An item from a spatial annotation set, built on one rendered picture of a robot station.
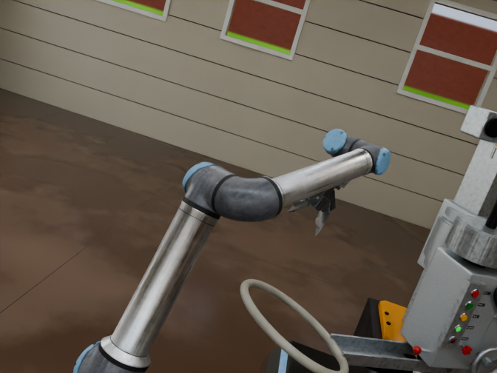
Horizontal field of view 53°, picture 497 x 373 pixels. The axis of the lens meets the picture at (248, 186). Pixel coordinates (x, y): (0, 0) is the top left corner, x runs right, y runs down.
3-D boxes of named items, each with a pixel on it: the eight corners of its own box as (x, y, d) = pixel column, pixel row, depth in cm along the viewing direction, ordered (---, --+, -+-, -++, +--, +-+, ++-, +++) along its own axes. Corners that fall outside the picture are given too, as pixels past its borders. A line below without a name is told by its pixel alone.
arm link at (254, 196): (246, 199, 120) (397, 143, 164) (213, 180, 128) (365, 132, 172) (243, 240, 125) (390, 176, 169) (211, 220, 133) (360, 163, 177)
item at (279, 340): (312, 317, 214) (316, 311, 214) (367, 402, 170) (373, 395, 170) (225, 265, 194) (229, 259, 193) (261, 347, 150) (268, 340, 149)
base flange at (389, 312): (377, 303, 319) (379, 297, 318) (452, 330, 314) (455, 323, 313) (383, 345, 272) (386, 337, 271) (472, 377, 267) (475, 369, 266)
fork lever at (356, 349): (455, 352, 225) (460, 343, 223) (485, 382, 207) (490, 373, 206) (322, 337, 200) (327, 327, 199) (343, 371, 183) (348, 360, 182)
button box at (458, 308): (452, 345, 193) (482, 281, 185) (456, 349, 191) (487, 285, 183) (435, 343, 190) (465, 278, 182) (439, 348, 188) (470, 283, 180)
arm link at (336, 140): (355, 132, 167) (369, 146, 176) (328, 123, 174) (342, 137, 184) (342, 158, 167) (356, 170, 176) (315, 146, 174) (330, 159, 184)
